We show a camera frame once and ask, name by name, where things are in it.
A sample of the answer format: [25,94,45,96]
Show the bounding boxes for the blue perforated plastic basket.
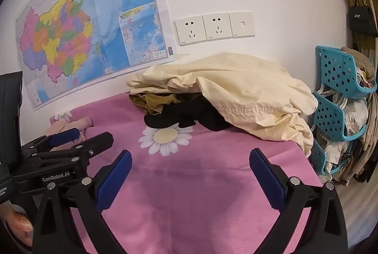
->
[312,91,369,142]
[315,45,378,99]
[309,139,349,181]

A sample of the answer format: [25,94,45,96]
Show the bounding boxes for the peach folded garment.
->
[50,116,93,144]

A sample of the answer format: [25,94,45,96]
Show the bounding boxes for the white plastic bag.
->
[332,92,369,136]

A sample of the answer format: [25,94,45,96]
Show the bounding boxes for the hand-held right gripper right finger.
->
[249,148,349,254]

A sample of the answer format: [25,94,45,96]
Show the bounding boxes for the black garment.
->
[144,95,232,132]

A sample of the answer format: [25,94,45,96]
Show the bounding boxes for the beige hanging clothes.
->
[334,92,378,184]

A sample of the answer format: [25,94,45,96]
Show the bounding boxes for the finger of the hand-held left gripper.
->
[30,132,115,169]
[21,128,82,158]

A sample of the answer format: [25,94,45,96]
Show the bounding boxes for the cream large garment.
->
[125,52,319,158]

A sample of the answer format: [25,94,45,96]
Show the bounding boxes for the tan crumpled cloth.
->
[341,47,376,89]

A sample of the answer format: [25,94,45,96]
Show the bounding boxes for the person's left hand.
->
[0,203,34,247]

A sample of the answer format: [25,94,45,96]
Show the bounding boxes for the black handbag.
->
[349,0,378,38]

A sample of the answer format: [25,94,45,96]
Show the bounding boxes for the white wall power outlet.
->
[202,13,233,41]
[174,16,207,46]

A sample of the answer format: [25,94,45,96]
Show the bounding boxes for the colourful wall map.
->
[15,0,189,111]

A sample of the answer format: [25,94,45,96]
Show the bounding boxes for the pink floral blanket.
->
[49,92,325,254]

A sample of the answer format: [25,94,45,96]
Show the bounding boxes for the olive green garment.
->
[129,91,204,116]

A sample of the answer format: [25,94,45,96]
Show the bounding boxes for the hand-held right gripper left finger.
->
[32,150,133,254]

